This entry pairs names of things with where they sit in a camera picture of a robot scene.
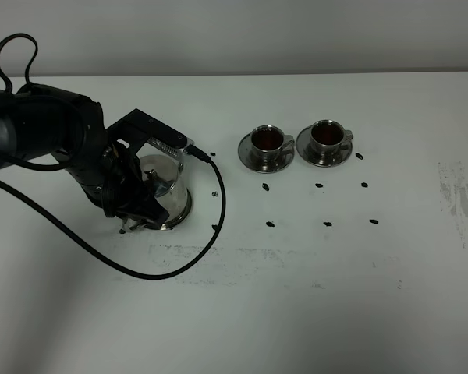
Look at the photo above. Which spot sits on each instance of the right stainless steel teacup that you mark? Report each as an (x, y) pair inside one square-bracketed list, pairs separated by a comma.
[(328, 137)]

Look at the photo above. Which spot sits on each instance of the steel cup saucer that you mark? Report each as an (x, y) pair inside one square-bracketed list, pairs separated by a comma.
[(313, 157), (246, 154)]

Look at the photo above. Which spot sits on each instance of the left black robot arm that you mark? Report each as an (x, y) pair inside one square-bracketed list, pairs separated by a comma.
[(42, 119)]

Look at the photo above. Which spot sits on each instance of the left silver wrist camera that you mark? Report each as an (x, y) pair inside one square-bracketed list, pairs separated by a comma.
[(160, 136)]

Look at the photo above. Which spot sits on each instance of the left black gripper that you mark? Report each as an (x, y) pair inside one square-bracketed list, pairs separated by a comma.
[(111, 179)]

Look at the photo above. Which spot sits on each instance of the left steel cup saucer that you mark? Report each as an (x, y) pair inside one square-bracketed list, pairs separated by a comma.
[(246, 154)]

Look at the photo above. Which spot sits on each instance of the steel teapot saucer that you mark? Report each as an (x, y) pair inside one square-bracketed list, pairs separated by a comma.
[(170, 224)]

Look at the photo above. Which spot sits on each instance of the left stainless steel teacup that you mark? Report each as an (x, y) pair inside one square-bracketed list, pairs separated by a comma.
[(269, 142)]

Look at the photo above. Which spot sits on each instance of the stainless steel teacup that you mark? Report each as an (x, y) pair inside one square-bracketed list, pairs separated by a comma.
[(328, 137), (269, 142)]

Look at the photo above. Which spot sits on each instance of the right steel cup saucer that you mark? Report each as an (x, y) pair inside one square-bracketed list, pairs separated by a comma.
[(313, 157)]

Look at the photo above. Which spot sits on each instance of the stainless steel teapot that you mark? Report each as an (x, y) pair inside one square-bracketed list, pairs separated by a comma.
[(164, 177)]

